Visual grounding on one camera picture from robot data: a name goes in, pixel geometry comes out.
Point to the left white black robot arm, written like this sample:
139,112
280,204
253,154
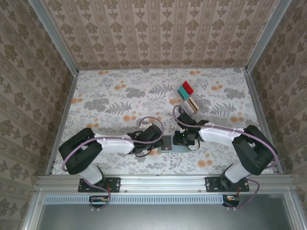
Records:
115,145

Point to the aluminium frame post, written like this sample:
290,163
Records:
54,36
266,36

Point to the tan striped plastic card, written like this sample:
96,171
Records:
193,105

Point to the aluminium lower frame rail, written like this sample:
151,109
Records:
32,210
293,213

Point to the aluminium front beam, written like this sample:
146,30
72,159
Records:
163,183

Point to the teal plastic card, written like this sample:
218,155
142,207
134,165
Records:
183,93

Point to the green leather card holder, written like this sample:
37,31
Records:
182,149

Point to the black plastic card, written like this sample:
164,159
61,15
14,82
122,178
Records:
183,109
166,142

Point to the grey metal panel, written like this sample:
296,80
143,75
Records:
156,218

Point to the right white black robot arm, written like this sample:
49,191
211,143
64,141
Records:
218,135

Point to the clear acrylic card stand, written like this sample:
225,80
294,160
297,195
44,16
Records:
173,98

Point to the floral patterned table cover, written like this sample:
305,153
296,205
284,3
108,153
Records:
108,83

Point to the red plastic card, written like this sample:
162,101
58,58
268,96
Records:
187,87

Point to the aluminium table side rail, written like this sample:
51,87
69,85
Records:
62,122
260,112

